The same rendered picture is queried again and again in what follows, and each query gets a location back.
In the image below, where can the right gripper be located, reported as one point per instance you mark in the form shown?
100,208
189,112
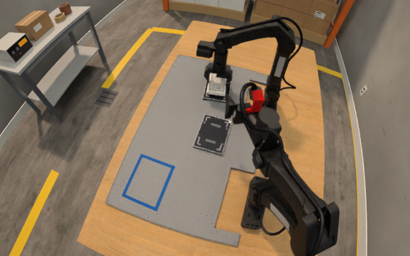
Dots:
221,70

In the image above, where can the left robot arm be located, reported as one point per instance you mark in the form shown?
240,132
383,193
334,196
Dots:
284,196

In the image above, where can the blue tape outline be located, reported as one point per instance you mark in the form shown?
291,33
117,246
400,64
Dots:
163,190

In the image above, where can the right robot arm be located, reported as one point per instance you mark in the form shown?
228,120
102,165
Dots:
227,39

